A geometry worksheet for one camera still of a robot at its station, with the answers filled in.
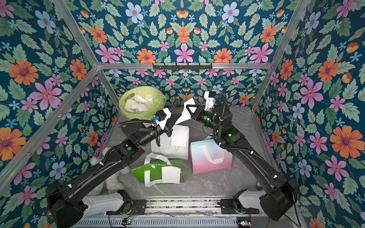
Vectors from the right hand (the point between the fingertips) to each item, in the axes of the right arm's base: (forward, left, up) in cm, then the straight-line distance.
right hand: (190, 102), depth 64 cm
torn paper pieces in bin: (+16, +34, -17) cm, 41 cm away
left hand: (-7, +4, 0) cm, 9 cm away
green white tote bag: (-24, +19, -24) cm, 39 cm away
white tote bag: (-7, +10, -29) cm, 32 cm away
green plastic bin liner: (+13, +19, -11) cm, 25 cm away
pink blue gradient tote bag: (-13, -9, -28) cm, 32 cm away
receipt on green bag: (-25, +9, -24) cm, 35 cm away
